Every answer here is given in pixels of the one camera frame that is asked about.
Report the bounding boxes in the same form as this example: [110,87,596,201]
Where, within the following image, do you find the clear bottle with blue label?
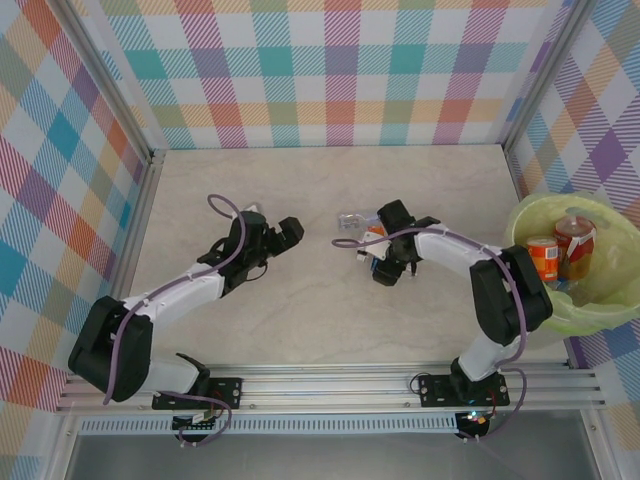
[367,257,421,281]

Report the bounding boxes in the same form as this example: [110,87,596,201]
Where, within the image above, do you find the orange labelled can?
[526,234,560,282]

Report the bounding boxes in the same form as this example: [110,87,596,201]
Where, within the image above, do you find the tea bottle with red label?
[553,214,600,282]

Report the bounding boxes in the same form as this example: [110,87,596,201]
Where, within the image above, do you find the yellow-green trash bin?
[503,192,640,339]

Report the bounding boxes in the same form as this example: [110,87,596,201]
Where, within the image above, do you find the crumpled clear bottle grey label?
[335,210,382,232]

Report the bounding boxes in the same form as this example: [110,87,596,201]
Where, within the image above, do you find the small circuit board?
[171,410,221,434]
[455,409,490,432]

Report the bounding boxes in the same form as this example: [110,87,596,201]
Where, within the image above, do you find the steel lower shelf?
[64,433,601,480]

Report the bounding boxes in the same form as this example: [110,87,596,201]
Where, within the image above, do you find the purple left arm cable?
[102,193,251,406]

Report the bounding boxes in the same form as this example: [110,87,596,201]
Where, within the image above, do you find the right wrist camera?
[354,235,392,267]

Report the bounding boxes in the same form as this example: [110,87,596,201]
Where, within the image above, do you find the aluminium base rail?
[54,363,609,417]

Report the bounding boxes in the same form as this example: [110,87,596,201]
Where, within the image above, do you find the white perforated cable duct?
[78,416,461,437]

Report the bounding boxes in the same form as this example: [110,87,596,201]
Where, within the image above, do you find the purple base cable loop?
[174,397,232,449]

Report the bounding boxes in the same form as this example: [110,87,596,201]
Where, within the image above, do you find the aluminium frame post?
[501,0,600,156]
[62,0,167,169]

